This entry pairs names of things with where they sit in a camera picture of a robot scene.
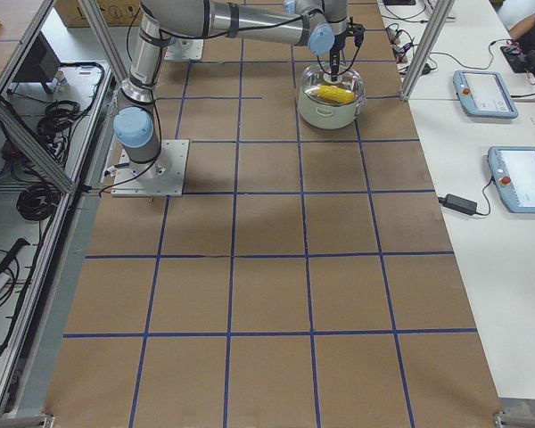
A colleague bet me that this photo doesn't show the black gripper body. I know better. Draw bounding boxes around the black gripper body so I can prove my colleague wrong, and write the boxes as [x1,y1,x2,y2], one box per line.
[323,24,349,62]

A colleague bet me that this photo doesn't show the glass pot lid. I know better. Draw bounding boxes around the glass pot lid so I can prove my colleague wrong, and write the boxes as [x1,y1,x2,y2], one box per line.
[300,64,366,106]

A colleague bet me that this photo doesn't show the yellow corn cob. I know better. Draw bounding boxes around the yellow corn cob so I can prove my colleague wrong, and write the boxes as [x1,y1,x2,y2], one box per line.
[316,86,356,104]

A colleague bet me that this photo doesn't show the pale green cooking pot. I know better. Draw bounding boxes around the pale green cooking pot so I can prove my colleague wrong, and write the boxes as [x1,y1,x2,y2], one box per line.
[298,64,366,129]

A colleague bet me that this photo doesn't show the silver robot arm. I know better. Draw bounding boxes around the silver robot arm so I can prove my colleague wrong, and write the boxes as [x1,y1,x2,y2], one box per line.
[115,1,355,194]

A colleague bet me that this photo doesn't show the small circuit boards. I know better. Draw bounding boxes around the small circuit boards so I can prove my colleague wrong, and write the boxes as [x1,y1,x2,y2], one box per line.
[385,24,415,64]

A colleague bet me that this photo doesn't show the far blue teach pendant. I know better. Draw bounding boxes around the far blue teach pendant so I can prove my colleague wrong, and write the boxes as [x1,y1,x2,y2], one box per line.
[452,70,518,119]

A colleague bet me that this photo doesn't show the blue teach pendant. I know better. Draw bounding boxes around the blue teach pendant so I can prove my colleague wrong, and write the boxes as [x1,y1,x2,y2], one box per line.
[488,146,535,214]
[452,70,518,119]

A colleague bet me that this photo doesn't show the black power adapter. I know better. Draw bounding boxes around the black power adapter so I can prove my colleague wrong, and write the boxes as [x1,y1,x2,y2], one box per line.
[439,193,477,216]

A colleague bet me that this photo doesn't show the near blue teach pendant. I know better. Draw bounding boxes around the near blue teach pendant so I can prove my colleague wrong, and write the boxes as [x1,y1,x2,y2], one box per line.
[488,146,535,214]

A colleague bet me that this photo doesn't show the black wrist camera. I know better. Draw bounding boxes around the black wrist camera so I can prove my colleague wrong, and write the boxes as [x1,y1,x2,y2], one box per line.
[348,23,366,48]

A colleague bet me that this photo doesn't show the aluminium frame post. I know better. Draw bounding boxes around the aluminium frame post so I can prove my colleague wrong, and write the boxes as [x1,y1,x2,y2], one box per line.
[400,0,455,101]

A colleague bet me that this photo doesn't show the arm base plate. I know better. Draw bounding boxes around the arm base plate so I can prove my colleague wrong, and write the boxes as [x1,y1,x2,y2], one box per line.
[110,140,189,197]
[164,39,204,62]

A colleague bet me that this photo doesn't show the coiled black cables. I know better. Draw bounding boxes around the coiled black cables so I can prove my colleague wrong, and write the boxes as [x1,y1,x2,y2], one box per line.
[16,182,60,222]

